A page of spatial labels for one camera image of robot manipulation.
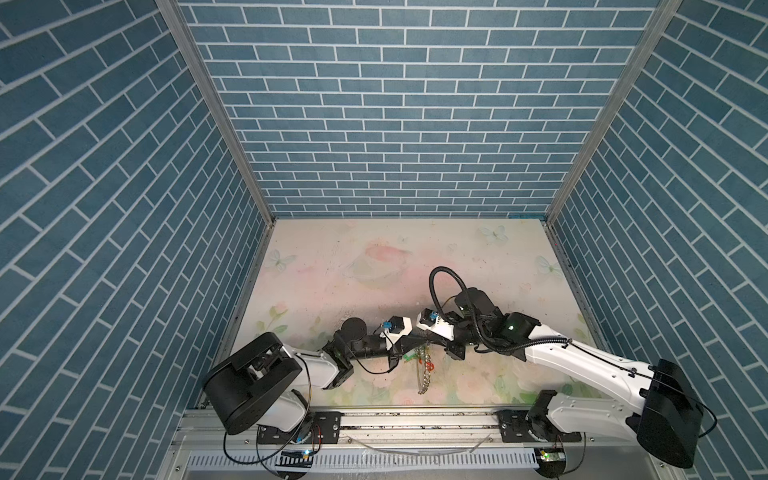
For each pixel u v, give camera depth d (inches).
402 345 27.4
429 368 33.0
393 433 29.1
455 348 26.7
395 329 25.4
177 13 27.6
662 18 28.0
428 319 25.7
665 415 15.3
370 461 30.3
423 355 31.3
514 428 29.0
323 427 29.1
